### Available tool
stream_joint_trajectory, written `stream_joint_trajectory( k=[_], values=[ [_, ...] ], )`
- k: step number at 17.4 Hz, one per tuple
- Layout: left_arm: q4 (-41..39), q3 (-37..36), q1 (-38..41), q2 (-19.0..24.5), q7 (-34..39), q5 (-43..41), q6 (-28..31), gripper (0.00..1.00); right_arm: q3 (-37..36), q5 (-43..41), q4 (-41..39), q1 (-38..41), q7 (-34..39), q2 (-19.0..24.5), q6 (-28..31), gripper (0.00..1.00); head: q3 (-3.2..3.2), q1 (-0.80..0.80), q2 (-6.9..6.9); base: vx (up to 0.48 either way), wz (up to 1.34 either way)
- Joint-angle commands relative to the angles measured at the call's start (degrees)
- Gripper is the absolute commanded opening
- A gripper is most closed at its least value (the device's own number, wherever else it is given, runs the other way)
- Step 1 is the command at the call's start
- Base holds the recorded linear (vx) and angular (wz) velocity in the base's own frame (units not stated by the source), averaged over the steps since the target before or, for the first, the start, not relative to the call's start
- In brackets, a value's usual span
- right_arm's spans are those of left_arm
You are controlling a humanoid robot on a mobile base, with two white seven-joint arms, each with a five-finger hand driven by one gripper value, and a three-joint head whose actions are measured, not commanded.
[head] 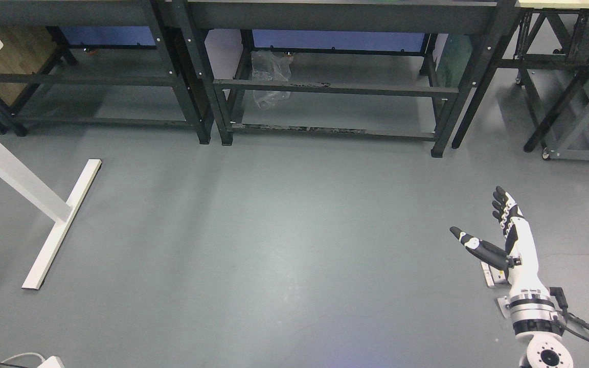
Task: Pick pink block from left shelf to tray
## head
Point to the clear plastic bag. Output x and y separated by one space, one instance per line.
270 66

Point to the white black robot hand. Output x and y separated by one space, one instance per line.
518 259

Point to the white standing desk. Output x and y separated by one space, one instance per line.
62 212

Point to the left black shelf rack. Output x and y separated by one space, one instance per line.
97 62

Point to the white power strip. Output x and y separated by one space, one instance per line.
52 362

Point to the black metal shelf rack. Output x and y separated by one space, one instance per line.
367 52

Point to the right black frame cart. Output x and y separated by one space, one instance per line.
552 62

